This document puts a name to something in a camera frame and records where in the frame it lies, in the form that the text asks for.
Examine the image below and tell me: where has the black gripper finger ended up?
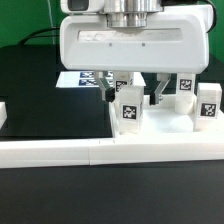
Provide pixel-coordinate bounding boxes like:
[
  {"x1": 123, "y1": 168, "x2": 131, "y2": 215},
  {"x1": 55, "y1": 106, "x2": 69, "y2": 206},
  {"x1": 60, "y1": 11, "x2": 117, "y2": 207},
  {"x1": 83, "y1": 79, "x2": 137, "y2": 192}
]
[
  {"x1": 94, "y1": 71, "x2": 115, "y2": 102},
  {"x1": 149, "y1": 73, "x2": 171, "y2": 105}
]

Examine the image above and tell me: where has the white square tabletop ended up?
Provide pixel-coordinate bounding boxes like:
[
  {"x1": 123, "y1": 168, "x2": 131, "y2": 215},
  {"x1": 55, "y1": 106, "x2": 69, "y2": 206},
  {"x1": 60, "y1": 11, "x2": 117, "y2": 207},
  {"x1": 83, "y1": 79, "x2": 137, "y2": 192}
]
[{"x1": 109, "y1": 94, "x2": 224, "y2": 141}]

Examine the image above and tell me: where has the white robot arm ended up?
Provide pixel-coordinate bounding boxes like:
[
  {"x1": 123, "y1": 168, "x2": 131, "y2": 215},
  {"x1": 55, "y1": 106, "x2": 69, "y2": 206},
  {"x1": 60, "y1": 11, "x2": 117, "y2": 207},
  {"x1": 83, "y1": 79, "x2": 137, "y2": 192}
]
[{"x1": 60, "y1": 0, "x2": 217, "y2": 102}]

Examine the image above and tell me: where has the white sheet with tag markers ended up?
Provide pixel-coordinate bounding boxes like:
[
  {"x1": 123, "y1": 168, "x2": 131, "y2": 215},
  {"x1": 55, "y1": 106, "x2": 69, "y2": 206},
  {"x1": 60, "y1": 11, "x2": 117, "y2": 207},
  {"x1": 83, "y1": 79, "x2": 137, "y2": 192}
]
[{"x1": 56, "y1": 71, "x2": 146, "y2": 88}]

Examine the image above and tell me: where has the white front fence bar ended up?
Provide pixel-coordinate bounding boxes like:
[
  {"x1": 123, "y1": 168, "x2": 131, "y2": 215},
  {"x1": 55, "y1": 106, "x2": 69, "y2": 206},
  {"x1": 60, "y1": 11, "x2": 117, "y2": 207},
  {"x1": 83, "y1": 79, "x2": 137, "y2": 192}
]
[{"x1": 0, "y1": 133, "x2": 224, "y2": 168}]

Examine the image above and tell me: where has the white fence bar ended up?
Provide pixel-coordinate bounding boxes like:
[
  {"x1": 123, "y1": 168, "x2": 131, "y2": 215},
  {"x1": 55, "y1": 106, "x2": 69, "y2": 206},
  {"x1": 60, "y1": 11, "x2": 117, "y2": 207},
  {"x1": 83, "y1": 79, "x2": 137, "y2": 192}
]
[
  {"x1": 0, "y1": 102, "x2": 7, "y2": 129},
  {"x1": 0, "y1": 133, "x2": 224, "y2": 168}
]

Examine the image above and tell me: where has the white left fence bar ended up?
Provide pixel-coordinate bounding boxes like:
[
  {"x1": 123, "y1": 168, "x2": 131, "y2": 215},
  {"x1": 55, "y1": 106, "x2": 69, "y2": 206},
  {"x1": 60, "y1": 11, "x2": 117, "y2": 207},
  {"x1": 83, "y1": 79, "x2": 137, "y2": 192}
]
[{"x1": 0, "y1": 102, "x2": 7, "y2": 129}]

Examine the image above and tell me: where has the black cable at base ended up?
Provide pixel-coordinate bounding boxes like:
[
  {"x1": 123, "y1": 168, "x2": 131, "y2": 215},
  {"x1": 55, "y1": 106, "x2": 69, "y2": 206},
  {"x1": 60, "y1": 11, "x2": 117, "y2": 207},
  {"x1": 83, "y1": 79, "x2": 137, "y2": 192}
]
[{"x1": 17, "y1": 26, "x2": 62, "y2": 46}]

